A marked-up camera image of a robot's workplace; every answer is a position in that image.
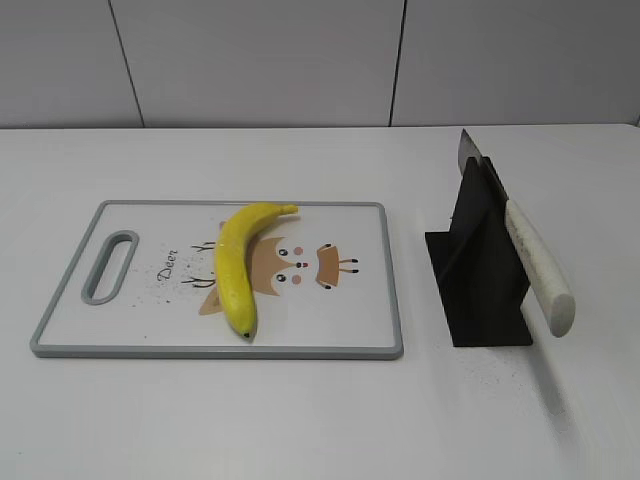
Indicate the yellow plastic banana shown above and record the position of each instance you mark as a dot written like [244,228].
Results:
[230,265]

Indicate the white-handled kitchen knife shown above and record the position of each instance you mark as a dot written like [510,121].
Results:
[550,287]

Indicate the black knife stand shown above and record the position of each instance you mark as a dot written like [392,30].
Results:
[480,277]

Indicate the white grey-rimmed cutting board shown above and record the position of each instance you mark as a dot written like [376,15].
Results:
[141,284]

